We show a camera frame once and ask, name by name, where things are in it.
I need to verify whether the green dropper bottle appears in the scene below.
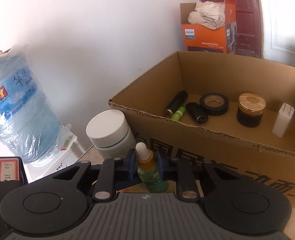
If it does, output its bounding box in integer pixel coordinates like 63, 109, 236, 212
135, 142, 169, 193

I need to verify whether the green lip balm tube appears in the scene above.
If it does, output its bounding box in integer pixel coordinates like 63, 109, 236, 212
171, 107, 185, 121

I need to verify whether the small black case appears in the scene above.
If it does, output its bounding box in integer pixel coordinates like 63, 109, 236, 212
185, 102, 208, 125

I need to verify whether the black cylindrical flashlight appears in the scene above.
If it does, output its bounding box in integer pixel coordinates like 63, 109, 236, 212
163, 90, 188, 118

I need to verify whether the gold lidded dark jar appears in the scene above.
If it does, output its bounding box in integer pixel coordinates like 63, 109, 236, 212
236, 93, 266, 128

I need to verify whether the white supplement bottle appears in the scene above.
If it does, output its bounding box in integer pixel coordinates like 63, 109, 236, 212
86, 109, 136, 159

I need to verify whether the blue water jug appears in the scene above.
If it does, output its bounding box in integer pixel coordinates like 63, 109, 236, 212
0, 45, 71, 164

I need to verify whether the large brown cardboard box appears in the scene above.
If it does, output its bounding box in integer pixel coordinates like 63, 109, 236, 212
109, 51, 295, 207

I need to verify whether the orange Philips appliance box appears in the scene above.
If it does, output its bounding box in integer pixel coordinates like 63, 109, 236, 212
180, 0, 237, 54

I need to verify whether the white cloth in box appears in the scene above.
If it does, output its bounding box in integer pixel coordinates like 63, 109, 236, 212
188, 1, 226, 30

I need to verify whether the dark red wooden door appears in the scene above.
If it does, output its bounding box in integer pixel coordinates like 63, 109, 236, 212
193, 0, 265, 59

